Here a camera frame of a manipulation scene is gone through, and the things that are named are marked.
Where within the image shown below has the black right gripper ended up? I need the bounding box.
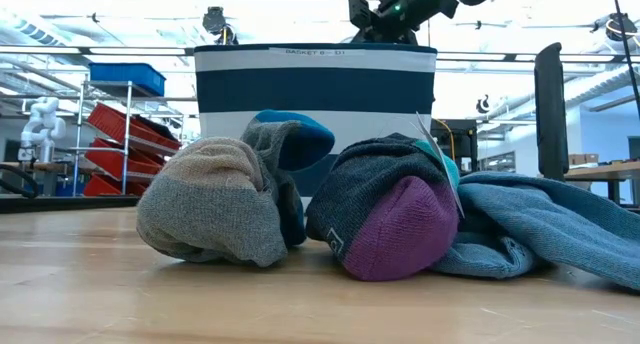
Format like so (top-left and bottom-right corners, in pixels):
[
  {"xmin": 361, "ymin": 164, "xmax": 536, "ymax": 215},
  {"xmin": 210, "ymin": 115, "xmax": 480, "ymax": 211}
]
[{"xmin": 347, "ymin": 0, "xmax": 461, "ymax": 46}]

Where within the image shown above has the light blue sock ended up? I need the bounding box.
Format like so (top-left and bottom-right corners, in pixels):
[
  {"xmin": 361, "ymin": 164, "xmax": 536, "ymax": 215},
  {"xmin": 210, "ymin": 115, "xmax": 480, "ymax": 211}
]
[{"xmin": 430, "ymin": 170, "xmax": 640, "ymax": 292}]

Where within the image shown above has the grey beige blue-toed sock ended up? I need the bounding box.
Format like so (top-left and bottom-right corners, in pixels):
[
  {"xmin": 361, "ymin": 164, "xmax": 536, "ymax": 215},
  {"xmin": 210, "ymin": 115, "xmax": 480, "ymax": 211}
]
[{"xmin": 135, "ymin": 108, "xmax": 336, "ymax": 269}]

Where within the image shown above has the navy white striped fabric basket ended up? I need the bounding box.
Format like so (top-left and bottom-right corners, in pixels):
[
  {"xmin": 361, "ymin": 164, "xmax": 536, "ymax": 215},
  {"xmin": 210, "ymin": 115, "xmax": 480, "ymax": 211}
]
[{"xmin": 193, "ymin": 42, "xmax": 439, "ymax": 211}]

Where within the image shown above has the black ceiling hook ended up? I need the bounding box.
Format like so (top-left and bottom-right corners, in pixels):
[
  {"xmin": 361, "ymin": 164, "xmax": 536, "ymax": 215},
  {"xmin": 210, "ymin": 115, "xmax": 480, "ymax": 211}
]
[{"xmin": 474, "ymin": 93, "xmax": 494, "ymax": 116}]

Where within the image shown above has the black cabinet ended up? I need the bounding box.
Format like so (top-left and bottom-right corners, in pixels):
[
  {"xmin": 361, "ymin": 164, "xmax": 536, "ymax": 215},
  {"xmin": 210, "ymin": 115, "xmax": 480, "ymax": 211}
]
[{"xmin": 430, "ymin": 117, "xmax": 479, "ymax": 174}]

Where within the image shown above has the black ceiling device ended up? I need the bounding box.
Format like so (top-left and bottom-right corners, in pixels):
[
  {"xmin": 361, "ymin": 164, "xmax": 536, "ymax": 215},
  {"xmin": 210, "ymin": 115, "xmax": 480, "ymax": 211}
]
[
  {"xmin": 201, "ymin": 5, "xmax": 239, "ymax": 46},
  {"xmin": 594, "ymin": 12, "xmax": 640, "ymax": 43}
]

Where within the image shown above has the dark sock with purple toe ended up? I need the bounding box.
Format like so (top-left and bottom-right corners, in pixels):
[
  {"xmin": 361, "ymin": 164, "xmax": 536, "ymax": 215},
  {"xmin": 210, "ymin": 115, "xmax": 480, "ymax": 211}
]
[{"xmin": 305, "ymin": 111, "xmax": 466, "ymax": 283}]

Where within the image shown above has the thin black pole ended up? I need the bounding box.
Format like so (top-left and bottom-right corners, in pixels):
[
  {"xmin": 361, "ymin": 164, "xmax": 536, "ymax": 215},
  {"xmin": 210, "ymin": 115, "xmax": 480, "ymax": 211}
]
[{"xmin": 608, "ymin": 0, "xmax": 640, "ymax": 120}]

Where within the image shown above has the wooden side table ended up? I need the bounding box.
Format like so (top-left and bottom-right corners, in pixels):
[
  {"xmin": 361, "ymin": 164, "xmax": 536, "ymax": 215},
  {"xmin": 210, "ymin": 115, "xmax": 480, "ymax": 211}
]
[{"xmin": 564, "ymin": 160, "xmax": 640, "ymax": 206}]

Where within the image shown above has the large blue storage bin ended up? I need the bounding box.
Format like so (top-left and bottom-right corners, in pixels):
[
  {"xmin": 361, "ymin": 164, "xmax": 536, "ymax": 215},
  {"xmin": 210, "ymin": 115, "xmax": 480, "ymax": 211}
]
[{"xmin": 88, "ymin": 61, "xmax": 168, "ymax": 98}]

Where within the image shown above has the metal shelf rack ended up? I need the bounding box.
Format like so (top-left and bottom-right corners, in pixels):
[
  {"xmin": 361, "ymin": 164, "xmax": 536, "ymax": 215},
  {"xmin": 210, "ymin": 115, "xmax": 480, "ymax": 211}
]
[{"xmin": 69, "ymin": 78, "xmax": 187, "ymax": 199}]

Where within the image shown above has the red plastic bin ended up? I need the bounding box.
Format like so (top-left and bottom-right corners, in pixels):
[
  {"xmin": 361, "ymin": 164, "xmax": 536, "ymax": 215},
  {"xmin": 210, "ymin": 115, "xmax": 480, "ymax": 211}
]
[
  {"xmin": 87, "ymin": 102, "xmax": 182, "ymax": 153},
  {"xmin": 83, "ymin": 137, "xmax": 167, "ymax": 181},
  {"xmin": 82, "ymin": 172, "xmax": 151, "ymax": 198}
]

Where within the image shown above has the small blue plastic bin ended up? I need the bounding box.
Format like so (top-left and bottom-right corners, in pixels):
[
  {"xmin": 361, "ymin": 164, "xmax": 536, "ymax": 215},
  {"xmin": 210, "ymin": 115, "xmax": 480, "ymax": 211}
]
[{"xmin": 53, "ymin": 180, "xmax": 87, "ymax": 198}]

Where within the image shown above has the wooden workbench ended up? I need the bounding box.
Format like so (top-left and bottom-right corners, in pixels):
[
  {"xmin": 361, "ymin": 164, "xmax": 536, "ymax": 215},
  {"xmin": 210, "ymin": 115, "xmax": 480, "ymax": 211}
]
[{"xmin": 0, "ymin": 159, "xmax": 76, "ymax": 198}]

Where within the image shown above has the black table frame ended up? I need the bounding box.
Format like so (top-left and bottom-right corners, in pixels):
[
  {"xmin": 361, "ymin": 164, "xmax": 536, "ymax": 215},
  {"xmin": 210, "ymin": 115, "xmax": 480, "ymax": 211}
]
[{"xmin": 0, "ymin": 193, "xmax": 142, "ymax": 216}]

